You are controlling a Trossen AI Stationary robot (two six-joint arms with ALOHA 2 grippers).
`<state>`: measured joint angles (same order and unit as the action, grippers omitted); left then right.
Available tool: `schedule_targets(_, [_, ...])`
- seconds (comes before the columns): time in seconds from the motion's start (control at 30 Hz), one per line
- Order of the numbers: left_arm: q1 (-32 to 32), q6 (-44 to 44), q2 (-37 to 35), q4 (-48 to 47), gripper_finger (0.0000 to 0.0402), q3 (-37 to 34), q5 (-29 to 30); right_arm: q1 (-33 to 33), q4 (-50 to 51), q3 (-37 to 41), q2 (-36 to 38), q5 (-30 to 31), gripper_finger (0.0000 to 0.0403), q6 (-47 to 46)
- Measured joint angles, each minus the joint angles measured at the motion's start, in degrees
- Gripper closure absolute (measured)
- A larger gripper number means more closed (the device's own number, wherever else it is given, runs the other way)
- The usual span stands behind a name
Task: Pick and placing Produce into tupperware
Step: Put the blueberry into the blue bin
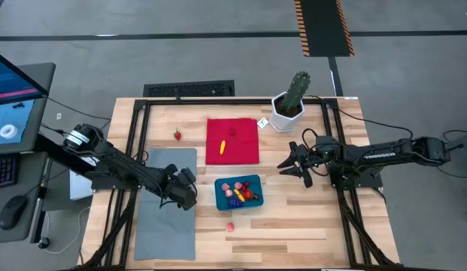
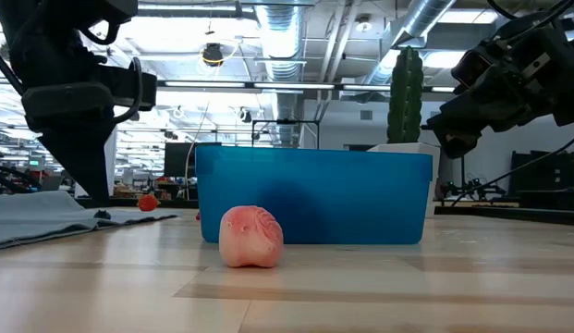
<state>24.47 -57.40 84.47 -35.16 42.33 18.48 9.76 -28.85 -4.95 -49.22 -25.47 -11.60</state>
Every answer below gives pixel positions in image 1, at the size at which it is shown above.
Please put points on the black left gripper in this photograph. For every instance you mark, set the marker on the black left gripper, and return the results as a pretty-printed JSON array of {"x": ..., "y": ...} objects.
[{"x": 180, "y": 188}]

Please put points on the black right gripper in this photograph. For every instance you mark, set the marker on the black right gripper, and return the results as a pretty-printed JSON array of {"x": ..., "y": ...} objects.
[{"x": 310, "y": 160}]

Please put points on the teal plastic container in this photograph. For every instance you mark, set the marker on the teal plastic container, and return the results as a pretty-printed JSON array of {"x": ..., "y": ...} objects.
[{"x": 220, "y": 203}]

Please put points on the grey cloth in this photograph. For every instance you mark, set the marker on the grey cloth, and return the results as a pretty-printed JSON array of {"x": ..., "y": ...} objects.
[{"x": 165, "y": 233}]

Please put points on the small red toy strawberry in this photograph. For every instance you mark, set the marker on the small red toy strawberry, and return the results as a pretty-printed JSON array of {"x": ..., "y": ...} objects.
[{"x": 177, "y": 135}]

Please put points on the red fruit with green stem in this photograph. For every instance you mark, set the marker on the red fruit with green stem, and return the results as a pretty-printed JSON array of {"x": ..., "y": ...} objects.
[{"x": 248, "y": 194}]

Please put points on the red cloth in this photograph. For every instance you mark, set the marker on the red cloth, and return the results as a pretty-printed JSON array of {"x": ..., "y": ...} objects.
[{"x": 240, "y": 150}]

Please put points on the purple toy blackberry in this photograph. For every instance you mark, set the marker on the purple toy blackberry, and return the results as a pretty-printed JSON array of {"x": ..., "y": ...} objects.
[{"x": 235, "y": 203}]

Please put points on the yellow toy corn cob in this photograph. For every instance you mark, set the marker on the yellow toy corn cob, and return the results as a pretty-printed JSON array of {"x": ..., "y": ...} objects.
[
  {"x": 222, "y": 147},
  {"x": 239, "y": 195}
]

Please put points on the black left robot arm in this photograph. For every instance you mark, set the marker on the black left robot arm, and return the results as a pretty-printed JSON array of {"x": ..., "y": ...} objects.
[{"x": 120, "y": 165}]

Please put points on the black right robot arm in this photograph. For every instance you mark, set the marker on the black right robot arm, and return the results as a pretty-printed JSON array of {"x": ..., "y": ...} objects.
[{"x": 387, "y": 154}]

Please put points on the white hexagonal plant pot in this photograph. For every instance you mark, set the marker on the white hexagonal plant pot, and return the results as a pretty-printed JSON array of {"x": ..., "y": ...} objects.
[{"x": 279, "y": 121}]

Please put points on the small white card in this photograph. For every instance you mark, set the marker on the small white card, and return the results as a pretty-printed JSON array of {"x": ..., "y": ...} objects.
[{"x": 262, "y": 122}]

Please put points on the green cactus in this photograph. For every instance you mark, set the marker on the green cactus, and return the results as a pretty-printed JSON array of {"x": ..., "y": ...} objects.
[{"x": 296, "y": 90}]

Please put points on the white box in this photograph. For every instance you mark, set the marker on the white box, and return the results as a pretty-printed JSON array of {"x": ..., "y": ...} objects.
[{"x": 79, "y": 188}]

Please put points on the black hazard striped floor mat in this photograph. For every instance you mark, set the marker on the black hazard striped floor mat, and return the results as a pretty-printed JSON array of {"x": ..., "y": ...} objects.
[{"x": 323, "y": 26}]

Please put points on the black and silver pole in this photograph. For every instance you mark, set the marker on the black and silver pole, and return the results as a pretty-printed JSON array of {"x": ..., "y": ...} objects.
[{"x": 40, "y": 218}]

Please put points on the dark grey side desk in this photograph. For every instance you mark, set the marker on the dark grey side desk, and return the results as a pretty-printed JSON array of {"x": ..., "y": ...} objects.
[{"x": 19, "y": 238}]

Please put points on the black floor stand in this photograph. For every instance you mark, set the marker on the black floor stand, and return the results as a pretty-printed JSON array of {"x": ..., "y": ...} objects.
[{"x": 462, "y": 141}]

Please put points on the black computer mouse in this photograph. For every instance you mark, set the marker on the black computer mouse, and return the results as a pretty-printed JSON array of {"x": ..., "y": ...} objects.
[{"x": 11, "y": 211}]

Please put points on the black keyboard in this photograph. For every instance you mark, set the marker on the black keyboard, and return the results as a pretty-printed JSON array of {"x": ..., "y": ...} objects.
[{"x": 3, "y": 171}]

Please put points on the computer monitor with blue screen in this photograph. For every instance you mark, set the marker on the computer monitor with blue screen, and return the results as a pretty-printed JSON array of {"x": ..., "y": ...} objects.
[{"x": 11, "y": 83}]

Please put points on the black aluminium table frame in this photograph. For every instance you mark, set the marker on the black aluminium table frame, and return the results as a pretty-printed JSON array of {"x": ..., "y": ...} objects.
[{"x": 180, "y": 101}]

